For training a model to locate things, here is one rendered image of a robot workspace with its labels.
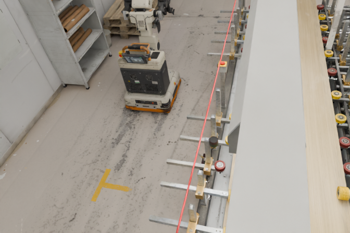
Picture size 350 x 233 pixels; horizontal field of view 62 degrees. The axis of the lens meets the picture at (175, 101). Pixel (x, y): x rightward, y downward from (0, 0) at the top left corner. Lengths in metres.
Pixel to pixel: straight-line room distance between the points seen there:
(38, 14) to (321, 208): 3.68
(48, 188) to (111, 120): 1.11
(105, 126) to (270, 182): 3.68
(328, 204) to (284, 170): 1.84
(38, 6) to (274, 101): 3.88
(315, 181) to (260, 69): 1.82
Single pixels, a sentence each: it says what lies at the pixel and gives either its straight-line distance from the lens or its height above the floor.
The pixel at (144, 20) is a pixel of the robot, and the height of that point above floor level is 1.15.
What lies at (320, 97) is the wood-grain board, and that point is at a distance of 2.77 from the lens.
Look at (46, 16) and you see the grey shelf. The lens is 4.14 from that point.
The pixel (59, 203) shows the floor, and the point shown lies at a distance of 3.49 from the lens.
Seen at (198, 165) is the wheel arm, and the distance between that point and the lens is 2.24.
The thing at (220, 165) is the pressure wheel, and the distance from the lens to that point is 2.19.
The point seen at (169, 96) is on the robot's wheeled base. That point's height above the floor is 0.25.
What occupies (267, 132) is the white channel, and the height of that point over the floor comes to 2.46.
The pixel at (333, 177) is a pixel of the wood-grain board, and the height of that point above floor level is 0.90.
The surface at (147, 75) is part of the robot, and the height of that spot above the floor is 0.61.
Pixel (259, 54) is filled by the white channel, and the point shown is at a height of 2.46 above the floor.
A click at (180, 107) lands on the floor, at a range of 3.89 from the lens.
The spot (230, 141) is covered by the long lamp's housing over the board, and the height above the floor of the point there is 2.33.
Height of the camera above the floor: 2.72
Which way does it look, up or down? 43 degrees down
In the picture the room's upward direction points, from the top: 10 degrees counter-clockwise
